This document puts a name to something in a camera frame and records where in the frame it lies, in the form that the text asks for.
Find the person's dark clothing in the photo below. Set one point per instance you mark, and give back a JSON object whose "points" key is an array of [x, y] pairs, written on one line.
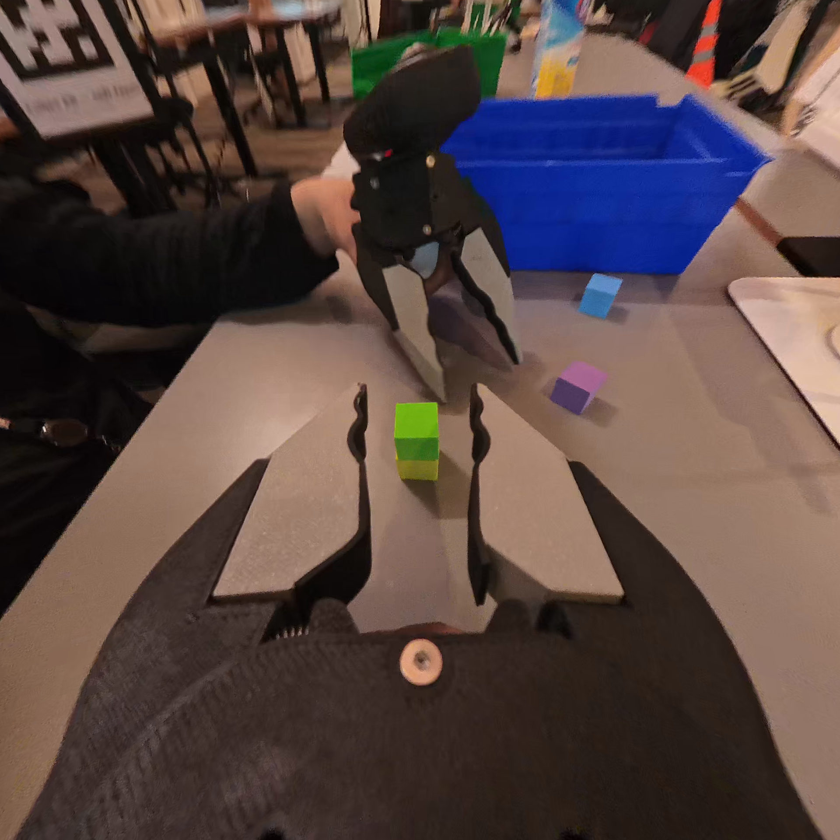
{"points": [[39, 525]]}

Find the white document stand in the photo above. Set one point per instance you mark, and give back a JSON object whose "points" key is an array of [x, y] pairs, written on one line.
{"points": [[787, 328]]}

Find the yellow-blue wipes canister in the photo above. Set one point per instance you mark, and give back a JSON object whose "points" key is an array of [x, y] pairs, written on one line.
{"points": [[558, 52]]}

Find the orange traffic cone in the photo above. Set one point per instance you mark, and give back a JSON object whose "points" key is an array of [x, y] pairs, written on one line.
{"points": [[705, 46]]}

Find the person's left hand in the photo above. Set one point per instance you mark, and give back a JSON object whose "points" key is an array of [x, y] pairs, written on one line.
{"points": [[325, 210]]}

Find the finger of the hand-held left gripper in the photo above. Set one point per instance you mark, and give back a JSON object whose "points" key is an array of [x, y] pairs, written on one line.
{"points": [[410, 315], [495, 282]]}

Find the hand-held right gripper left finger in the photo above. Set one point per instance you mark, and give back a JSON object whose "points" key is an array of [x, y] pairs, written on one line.
{"points": [[295, 518]]}

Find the purple foam cube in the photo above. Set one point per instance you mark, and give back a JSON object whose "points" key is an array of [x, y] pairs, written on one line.
{"points": [[577, 387]]}

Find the green foam cube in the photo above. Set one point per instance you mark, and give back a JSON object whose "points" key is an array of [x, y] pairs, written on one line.
{"points": [[417, 430]]}

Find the green plastic bin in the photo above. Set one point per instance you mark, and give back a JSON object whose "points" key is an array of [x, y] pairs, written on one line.
{"points": [[374, 65]]}

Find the person's left forearm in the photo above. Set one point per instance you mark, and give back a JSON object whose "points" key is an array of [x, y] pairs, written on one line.
{"points": [[164, 256]]}

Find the black easel stand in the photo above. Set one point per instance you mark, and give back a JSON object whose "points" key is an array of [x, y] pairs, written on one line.
{"points": [[131, 154]]}

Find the blue plastic bin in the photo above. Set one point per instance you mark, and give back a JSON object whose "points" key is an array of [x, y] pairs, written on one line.
{"points": [[590, 197]]}

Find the blue foam cube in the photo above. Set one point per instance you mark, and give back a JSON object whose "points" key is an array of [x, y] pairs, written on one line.
{"points": [[600, 295]]}

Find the framed marker sign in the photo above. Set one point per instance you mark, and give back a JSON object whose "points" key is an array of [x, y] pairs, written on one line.
{"points": [[72, 98]]}

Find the wooden desk black legs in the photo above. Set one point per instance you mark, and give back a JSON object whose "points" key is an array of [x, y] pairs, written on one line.
{"points": [[229, 23]]}

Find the yellow foam cube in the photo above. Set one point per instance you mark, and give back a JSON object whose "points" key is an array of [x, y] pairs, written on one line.
{"points": [[418, 469]]}

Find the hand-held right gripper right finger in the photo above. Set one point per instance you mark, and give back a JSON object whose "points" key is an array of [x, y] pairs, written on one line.
{"points": [[544, 525]]}

